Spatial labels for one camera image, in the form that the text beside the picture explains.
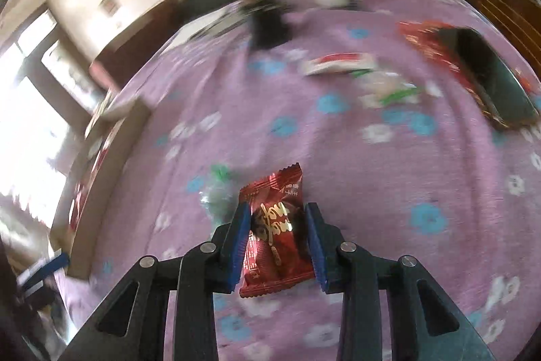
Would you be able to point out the white red wafer packet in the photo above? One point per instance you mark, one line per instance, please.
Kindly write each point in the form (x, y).
(339, 62)

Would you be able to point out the green white candy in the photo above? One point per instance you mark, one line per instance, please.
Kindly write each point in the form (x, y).
(387, 88)

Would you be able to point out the green clear candy wrapper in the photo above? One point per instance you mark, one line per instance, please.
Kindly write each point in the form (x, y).
(219, 194)

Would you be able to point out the cardboard box tray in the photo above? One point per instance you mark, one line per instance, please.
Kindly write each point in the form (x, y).
(107, 145)

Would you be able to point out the dark red snack packet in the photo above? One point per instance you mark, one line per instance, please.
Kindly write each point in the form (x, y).
(277, 256)

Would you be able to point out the purple floral tablecloth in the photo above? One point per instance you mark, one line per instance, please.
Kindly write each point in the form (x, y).
(431, 179)

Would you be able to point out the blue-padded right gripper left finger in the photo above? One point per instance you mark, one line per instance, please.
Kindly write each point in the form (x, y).
(130, 323)

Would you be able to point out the black smartphone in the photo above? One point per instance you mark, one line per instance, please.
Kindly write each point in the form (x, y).
(498, 88)

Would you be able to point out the black jar with cork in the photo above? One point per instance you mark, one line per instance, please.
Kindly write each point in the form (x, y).
(267, 27)

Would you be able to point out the red foil packet under phone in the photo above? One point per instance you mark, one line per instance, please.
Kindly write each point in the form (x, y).
(423, 36)

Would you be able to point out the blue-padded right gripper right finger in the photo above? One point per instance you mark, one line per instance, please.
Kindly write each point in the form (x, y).
(425, 323)

